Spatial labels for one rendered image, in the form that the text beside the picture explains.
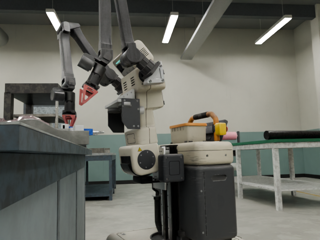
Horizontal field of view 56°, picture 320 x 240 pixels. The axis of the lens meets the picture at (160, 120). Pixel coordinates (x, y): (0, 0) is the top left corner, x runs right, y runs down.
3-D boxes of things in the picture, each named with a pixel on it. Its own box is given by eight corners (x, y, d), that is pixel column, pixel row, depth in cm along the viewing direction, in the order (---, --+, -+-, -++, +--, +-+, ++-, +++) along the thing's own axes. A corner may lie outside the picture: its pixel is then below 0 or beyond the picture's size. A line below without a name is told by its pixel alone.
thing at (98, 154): (116, 188, 696) (115, 148, 706) (113, 200, 508) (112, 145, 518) (85, 189, 688) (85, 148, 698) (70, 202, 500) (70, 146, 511)
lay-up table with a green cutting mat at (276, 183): (261, 187, 630) (258, 138, 641) (355, 206, 395) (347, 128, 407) (209, 190, 609) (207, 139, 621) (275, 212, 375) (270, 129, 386)
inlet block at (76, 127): (102, 138, 136) (102, 126, 137) (105, 138, 132) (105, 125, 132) (72, 138, 130) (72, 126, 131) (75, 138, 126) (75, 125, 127)
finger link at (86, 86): (77, 98, 132) (86, 80, 134) (74, 101, 138) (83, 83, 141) (91, 105, 134) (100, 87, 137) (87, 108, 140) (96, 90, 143)
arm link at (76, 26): (77, 16, 187) (71, 26, 194) (59, 21, 177) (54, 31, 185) (118, 76, 188) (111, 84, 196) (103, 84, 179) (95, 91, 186)
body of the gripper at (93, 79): (85, 83, 135) (93, 69, 137) (80, 87, 144) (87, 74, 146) (98, 90, 137) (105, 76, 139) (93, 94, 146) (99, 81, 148)
